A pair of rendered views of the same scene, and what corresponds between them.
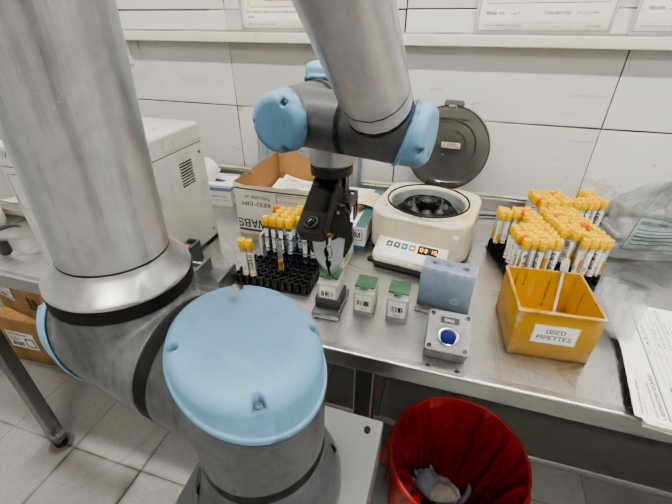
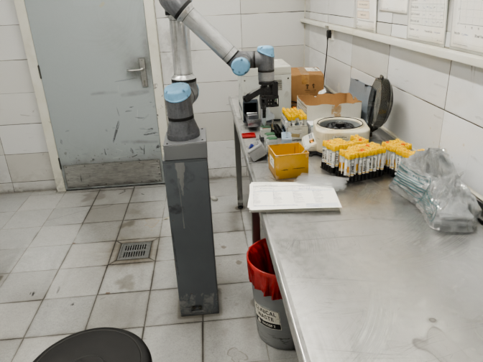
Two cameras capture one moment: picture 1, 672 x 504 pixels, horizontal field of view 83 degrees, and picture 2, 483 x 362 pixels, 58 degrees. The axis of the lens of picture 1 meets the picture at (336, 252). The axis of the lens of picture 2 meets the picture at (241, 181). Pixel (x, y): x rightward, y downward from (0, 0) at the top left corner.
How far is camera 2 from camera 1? 184 cm
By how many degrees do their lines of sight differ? 61
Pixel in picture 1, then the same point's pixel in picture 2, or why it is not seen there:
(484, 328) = not seen: hidden behind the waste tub
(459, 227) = (319, 131)
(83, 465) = (236, 217)
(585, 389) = (261, 179)
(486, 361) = (259, 165)
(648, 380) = (272, 184)
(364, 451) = (196, 141)
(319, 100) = not seen: hidden behind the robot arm
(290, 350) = (176, 89)
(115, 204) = (177, 62)
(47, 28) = (174, 38)
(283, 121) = not seen: hidden behind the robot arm
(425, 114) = (234, 60)
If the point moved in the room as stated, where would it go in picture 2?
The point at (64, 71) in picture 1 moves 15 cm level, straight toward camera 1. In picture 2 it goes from (175, 43) to (149, 47)
